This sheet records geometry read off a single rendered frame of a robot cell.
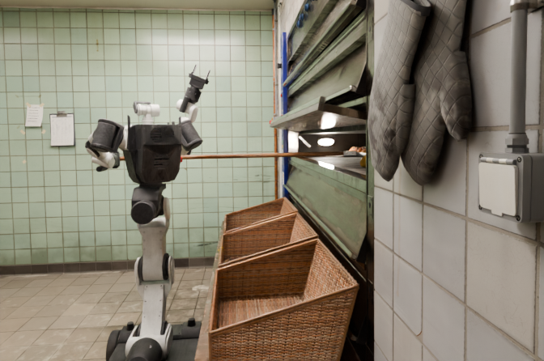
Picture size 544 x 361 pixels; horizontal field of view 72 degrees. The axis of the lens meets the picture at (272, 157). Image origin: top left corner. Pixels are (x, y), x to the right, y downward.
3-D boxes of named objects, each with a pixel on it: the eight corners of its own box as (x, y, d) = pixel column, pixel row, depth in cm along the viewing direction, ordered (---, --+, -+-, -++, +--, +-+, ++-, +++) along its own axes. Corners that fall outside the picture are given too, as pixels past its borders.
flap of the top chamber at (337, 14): (287, 87, 290) (295, 63, 290) (363, 8, 112) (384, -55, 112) (282, 85, 290) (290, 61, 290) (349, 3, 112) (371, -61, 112)
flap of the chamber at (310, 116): (269, 127, 291) (294, 132, 293) (317, 110, 113) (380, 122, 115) (269, 124, 291) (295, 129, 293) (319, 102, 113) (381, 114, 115)
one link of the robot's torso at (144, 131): (195, 184, 195) (193, 115, 193) (129, 190, 174) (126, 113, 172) (173, 179, 218) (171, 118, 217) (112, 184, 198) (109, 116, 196)
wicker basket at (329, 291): (320, 295, 174) (320, 236, 172) (363, 371, 118) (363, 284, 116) (214, 302, 168) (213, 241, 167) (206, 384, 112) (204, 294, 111)
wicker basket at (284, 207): (286, 231, 293) (286, 196, 292) (299, 252, 238) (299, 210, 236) (224, 233, 288) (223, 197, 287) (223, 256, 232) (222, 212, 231)
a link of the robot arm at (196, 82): (208, 81, 221) (201, 99, 222) (210, 81, 230) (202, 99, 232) (188, 72, 219) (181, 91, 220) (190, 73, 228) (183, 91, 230)
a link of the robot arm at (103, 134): (107, 151, 193) (112, 147, 181) (88, 146, 188) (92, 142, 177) (113, 130, 196) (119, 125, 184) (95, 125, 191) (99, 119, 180)
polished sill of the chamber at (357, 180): (296, 159, 295) (295, 154, 294) (384, 193, 116) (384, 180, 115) (288, 159, 294) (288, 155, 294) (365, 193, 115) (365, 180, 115)
